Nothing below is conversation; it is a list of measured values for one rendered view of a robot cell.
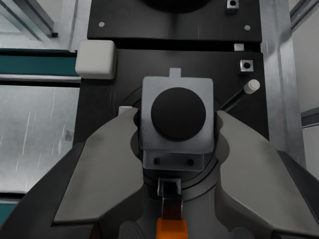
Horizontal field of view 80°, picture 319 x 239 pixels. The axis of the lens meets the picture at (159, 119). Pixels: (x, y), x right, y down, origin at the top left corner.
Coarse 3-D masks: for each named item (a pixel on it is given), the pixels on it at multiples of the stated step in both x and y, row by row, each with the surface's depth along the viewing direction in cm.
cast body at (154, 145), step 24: (144, 96) 12; (168, 96) 10; (192, 96) 10; (144, 120) 11; (168, 120) 10; (192, 120) 10; (144, 144) 11; (168, 144) 11; (192, 144) 11; (168, 168) 14; (192, 168) 14
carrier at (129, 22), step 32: (96, 0) 28; (128, 0) 27; (160, 0) 26; (192, 0) 26; (224, 0) 27; (256, 0) 27; (96, 32) 26; (128, 32) 26; (160, 32) 26; (192, 32) 26; (224, 32) 26; (256, 32) 26
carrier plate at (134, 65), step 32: (128, 64) 25; (160, 64) 25; (192, 64) 25; (224, 64) 25; (256, 64) 25; (96, 96) 25; (224, 96) 24; (256, 96) 24; (96, 128) 24; (256, 128) 23; (192, 224) 21
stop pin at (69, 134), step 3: (66, 132) 24; (69, 132) 24; (72, 132) 24; (66, 135) 24; (69, 135) 24; (72, 135) 24; (66, 138) 24; (69, 138) 24; (72, 138) 24; (72, 141) 25
